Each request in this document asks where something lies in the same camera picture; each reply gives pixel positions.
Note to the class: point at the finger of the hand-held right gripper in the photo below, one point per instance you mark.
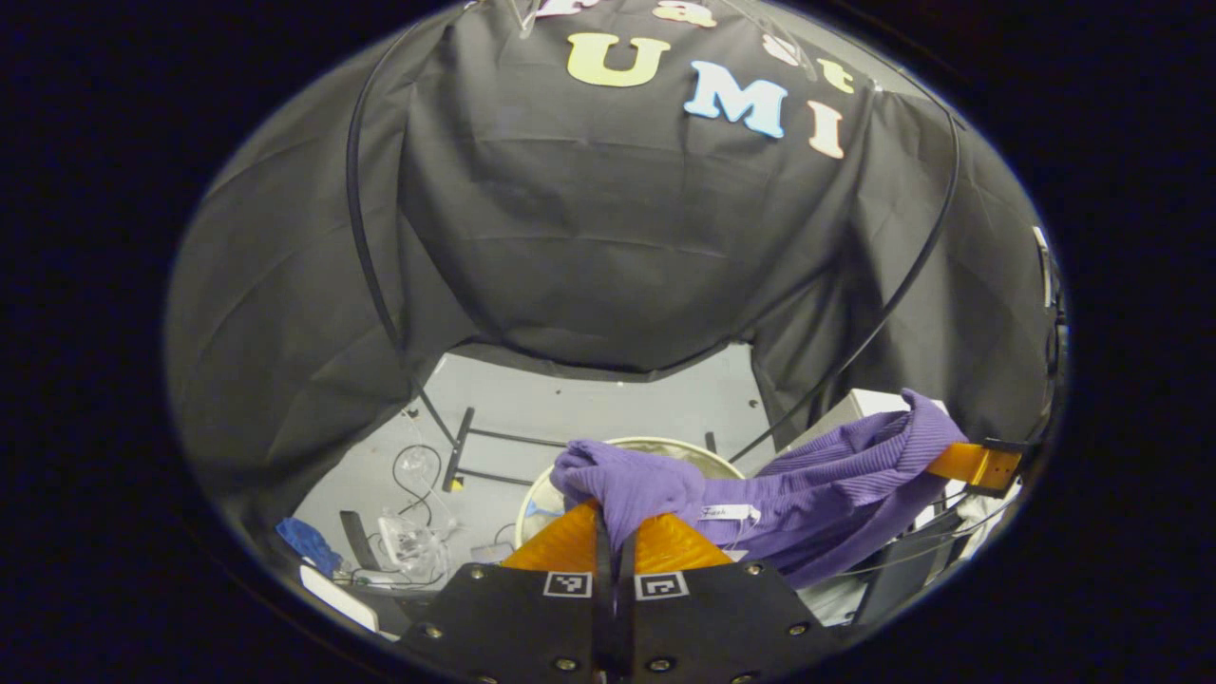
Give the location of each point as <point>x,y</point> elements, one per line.
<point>974,465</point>

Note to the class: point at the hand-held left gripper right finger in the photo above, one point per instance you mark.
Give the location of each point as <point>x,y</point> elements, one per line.
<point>722,622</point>

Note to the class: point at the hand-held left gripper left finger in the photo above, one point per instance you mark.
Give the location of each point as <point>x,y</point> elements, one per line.
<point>513,622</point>

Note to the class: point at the purple knit cardigan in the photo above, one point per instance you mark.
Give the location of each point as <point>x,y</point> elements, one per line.
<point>836,475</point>

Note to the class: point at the beige laundry hamper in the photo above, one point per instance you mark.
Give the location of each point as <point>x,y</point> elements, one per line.
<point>703,458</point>

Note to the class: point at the black clothes rack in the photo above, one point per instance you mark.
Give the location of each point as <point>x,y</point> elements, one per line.
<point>459,446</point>

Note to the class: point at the clear plastic bag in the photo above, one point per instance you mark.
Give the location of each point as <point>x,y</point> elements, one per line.
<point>413,546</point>

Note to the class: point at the dark flat panel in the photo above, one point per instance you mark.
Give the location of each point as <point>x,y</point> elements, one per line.
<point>902,579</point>

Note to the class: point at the white flat board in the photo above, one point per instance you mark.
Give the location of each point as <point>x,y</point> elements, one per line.
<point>337,598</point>

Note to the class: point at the blue cloth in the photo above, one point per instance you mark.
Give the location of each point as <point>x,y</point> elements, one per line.
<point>309,543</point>

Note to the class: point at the black backdrop cloth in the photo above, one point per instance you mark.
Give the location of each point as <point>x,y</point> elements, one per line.
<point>617,237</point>

